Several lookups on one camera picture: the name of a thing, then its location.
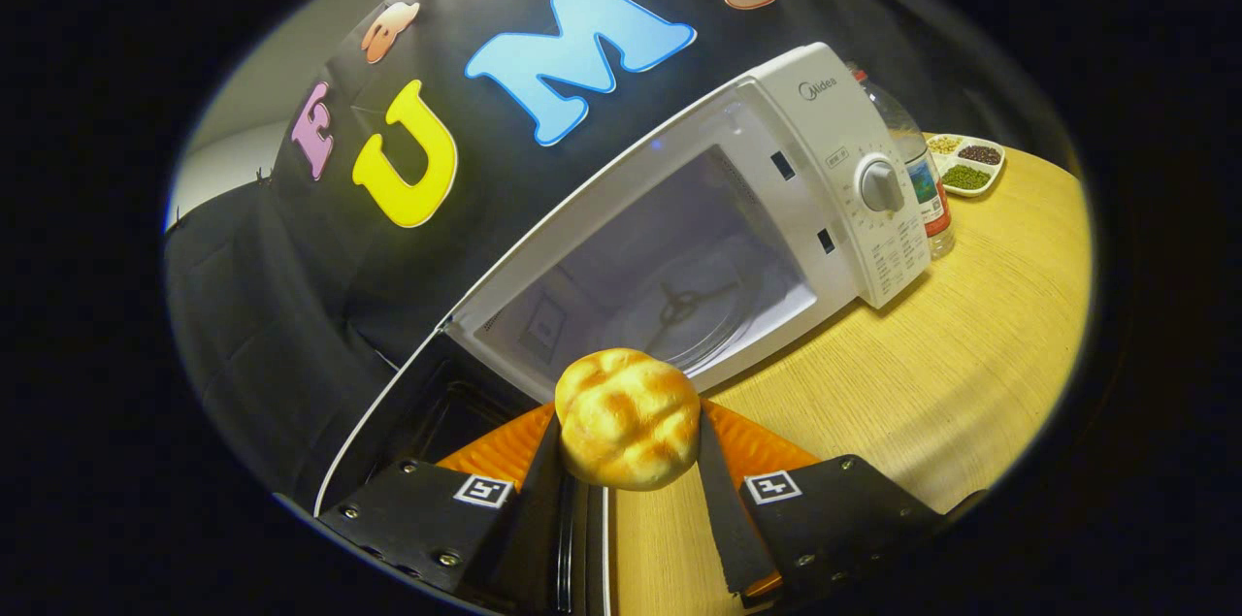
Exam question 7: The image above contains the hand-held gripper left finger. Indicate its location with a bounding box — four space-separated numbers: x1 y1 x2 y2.
318 403 573 612

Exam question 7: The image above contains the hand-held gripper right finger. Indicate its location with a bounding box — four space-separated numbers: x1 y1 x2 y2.
697 400 947 609

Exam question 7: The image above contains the golden bread bun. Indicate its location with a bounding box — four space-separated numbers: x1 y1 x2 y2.
554 347 702 492

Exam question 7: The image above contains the white microwave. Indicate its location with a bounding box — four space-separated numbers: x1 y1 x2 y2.
315 42 932 616

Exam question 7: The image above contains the clear plastic water bottle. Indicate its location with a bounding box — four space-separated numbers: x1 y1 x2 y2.
852 63 956 260

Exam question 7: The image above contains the white divided bean tray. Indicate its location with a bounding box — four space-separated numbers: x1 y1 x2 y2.
925 133 1007 199

